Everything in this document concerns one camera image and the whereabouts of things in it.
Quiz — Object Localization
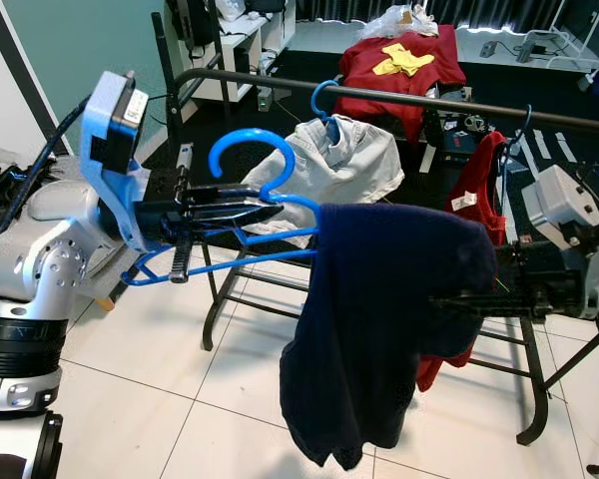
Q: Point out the light denim shorts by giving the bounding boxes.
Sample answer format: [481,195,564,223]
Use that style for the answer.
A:
[242,115,405,250]

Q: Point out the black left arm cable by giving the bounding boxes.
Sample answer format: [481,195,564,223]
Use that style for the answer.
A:
[0,95,91,240]

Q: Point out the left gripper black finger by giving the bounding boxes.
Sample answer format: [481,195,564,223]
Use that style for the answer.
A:
[188,193,283,218]
[188,212,289,242]

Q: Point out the navy blue garment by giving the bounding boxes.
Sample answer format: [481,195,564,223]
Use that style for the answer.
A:
[280,203,500,470]

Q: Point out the dark pleated curtain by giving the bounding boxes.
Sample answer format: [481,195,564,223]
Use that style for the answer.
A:
[295,0,599,31]

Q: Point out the yellow cloth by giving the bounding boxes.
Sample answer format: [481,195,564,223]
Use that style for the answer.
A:
[372,43,435,78]

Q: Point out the large red shirt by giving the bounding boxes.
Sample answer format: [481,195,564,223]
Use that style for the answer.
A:
[337,28,467,141]

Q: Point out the blue plastic hanger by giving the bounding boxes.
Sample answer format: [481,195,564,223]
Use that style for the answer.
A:
[120,128,325,288]
[309,80,345,146]

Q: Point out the white shelf unit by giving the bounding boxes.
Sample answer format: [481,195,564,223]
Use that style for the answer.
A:
[185,0,296,101]

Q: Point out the black backpack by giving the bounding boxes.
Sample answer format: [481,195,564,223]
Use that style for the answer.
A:
[165,0,216,46]

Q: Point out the black metal clothes rack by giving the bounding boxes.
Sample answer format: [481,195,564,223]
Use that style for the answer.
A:
[155,10,599,447]

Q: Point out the white plastic bag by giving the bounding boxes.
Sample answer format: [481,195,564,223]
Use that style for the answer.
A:
[362,3,440,41]

